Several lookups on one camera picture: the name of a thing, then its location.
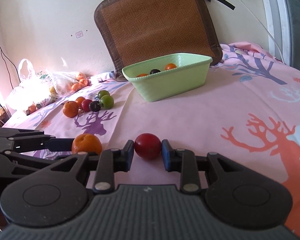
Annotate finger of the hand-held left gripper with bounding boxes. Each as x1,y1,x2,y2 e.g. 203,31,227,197
0,127,75,153
0,151,73,180

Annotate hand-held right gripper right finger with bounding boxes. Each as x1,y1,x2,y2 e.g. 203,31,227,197
161,139,250,193

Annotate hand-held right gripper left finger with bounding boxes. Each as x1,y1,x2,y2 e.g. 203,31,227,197
50,140,135,193

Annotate red tomato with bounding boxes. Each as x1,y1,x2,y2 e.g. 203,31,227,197
81,99,93,112
134,133,162,160

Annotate orange tangerine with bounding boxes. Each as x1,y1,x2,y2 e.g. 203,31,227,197
71,134,103,155

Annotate large orange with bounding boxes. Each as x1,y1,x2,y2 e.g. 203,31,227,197
63,101,79,118

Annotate light green plastic basin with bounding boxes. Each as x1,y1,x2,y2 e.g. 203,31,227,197
122,53,213,102

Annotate pile of small tangerines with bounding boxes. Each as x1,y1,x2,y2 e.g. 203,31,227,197
70,72,89,92

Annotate clear plastic bag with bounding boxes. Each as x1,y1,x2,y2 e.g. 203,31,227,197
6,58,90,115

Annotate pink deer print bed sheet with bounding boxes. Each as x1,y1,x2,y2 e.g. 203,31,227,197
1,42,300,240

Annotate brown woven seat cushion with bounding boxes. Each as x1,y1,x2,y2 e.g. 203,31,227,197
94,0,223,82

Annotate thin black wall cable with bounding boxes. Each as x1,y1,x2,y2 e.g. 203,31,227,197
0,21,18,85

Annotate white cable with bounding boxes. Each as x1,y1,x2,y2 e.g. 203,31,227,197
221,0,285,61

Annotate white window frame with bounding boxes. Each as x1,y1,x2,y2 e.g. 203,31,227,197
261,0,300,77

